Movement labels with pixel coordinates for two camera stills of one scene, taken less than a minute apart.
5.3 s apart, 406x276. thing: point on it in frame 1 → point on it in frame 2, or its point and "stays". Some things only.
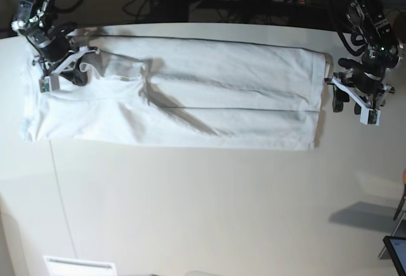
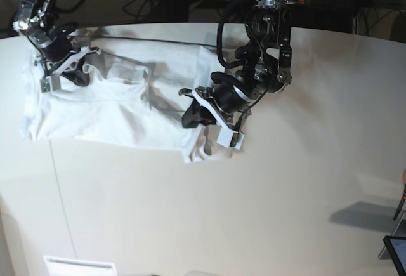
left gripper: [52, 47] stays
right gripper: [368, 75] → [227, 98]
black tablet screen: [396, 246] stays
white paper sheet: [59, 266] stays
